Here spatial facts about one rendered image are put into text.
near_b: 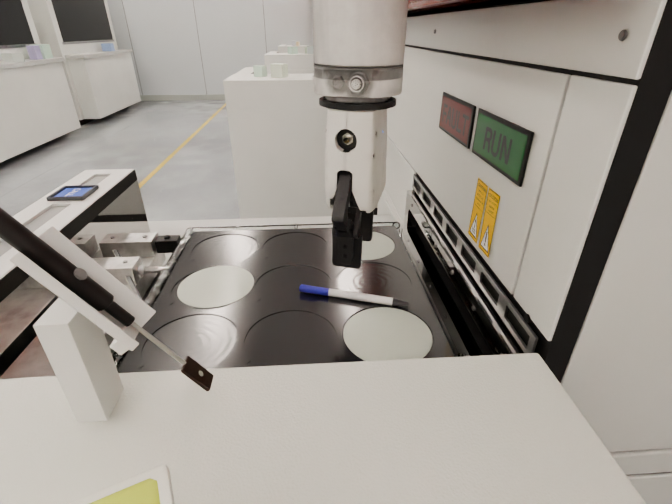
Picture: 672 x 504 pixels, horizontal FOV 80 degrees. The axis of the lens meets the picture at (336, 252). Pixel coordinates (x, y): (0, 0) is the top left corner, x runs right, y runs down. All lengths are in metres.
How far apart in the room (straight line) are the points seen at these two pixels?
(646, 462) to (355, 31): 0.51
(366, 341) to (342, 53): 0.29
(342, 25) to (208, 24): 8.17
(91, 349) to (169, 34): 8.46
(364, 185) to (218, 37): 8.16
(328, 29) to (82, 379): 0.32
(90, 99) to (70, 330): 6.63
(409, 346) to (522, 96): 0.27
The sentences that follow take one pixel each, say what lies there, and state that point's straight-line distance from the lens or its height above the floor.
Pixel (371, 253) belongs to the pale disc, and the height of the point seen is 0.90.
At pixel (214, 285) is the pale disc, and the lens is 0.56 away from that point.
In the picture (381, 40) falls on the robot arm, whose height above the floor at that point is 1.19.
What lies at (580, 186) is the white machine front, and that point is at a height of 1.10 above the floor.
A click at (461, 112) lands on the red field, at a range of 0.54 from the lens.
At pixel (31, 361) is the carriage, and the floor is 0.88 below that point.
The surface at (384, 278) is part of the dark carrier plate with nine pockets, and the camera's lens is 0.56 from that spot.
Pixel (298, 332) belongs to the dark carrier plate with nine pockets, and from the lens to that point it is 0.47.
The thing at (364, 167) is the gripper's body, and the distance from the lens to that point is 0.38.
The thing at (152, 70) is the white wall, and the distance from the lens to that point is 8.85.
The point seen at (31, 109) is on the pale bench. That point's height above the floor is 0.45.
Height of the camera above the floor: 1.20
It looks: 29 degrees down
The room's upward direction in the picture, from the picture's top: straight up
